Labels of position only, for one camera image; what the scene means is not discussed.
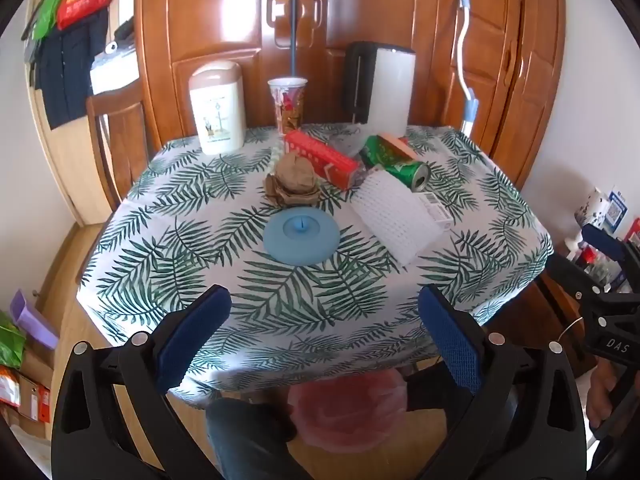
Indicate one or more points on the person's right hand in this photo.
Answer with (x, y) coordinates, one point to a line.
(600, 395)

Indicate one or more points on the white foam net sleeve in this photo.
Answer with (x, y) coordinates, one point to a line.
(395, 220)

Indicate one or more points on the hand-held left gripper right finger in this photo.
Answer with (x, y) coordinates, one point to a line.
(450, 340)

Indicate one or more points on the black and white appliance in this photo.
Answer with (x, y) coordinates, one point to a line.
(382, 82)

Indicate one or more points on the blue round silicone lid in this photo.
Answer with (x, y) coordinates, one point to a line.
(301, 237)

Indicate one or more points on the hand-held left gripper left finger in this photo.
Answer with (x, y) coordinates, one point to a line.
(195, 335)

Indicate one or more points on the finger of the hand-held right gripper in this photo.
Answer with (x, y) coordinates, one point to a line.
(567, 271)
(605, 242)

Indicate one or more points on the leaf print tablecloth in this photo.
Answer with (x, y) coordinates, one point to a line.
(300, 300)

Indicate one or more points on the beige desktop bin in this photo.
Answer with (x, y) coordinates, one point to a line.
(217, 107)

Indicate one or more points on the pink plastic bag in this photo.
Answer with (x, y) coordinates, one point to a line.
(345, 420)

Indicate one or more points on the printed paper cup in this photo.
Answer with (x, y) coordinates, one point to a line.
(287, 105)

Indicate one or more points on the orange packet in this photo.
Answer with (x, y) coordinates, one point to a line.
(7, 385)

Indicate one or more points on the wooden wardrobe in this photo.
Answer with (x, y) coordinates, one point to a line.
(210, 10)

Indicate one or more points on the white barcode packet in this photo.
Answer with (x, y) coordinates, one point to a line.
(435, 207)

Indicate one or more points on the crumpled brown paper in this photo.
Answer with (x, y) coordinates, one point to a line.
(295, 175)

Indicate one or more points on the cardboard box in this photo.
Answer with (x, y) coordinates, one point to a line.
(35, 390)

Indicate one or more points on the pink orange stick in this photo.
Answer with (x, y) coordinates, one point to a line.
(400, 146)

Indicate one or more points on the green shiny bag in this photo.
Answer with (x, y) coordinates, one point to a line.
(10, 345)

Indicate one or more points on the green hanging bag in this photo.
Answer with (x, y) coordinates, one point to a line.
(50, 5)

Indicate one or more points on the blue white box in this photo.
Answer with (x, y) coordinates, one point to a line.
(617, 210)

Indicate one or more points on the wooden chair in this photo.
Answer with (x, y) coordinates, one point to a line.
(127, 130)

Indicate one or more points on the red carton box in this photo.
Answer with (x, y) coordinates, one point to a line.
(320, 155)

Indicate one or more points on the dark navy jacket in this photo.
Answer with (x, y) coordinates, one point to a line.
(70, 70)

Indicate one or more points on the green drink can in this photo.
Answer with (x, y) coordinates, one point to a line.
(402, 169)

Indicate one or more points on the white spotted mug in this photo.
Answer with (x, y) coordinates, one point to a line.
(592, 207)

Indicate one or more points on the person's leg in jeans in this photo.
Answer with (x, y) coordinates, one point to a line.
(240, 435)

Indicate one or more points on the white blue flexible holder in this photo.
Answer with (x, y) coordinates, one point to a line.
(462, 25)

